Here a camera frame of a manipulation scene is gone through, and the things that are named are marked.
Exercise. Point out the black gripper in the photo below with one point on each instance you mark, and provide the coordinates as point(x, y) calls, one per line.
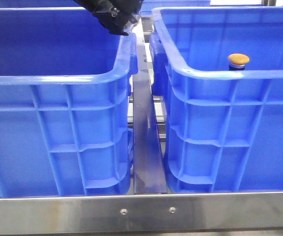
point(119, 17)

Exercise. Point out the yellow mushroom push button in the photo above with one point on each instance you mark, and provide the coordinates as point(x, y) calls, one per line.
point(237, 61)

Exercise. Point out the rear right blue crate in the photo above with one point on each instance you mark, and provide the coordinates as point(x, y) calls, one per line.
point(149, 5)

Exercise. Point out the left blue plastic crate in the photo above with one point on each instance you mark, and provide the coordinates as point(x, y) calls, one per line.
point(64, 89)

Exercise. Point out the blue plastic crate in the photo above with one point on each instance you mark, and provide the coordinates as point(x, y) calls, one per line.
point(224, 129)
point(64, 89)

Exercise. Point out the rear left blue crate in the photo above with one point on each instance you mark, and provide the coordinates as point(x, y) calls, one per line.
point(37, 3)

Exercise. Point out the right blue plastic crate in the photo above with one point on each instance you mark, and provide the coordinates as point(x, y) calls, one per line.
point(224, 129)

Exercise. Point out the metal divider bar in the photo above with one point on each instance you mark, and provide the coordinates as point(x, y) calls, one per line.
point(149, 175)

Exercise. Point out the left rail screw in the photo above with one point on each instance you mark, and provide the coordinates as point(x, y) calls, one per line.
point(123, 211)

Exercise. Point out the rail screw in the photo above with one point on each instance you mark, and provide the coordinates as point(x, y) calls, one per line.
point(172, 210)
point(123, 211)

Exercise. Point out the right rail screw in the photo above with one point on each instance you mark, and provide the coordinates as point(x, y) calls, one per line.
point(172, 210)

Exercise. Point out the steel front rail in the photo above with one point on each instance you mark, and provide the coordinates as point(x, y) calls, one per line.
point(146, 213)

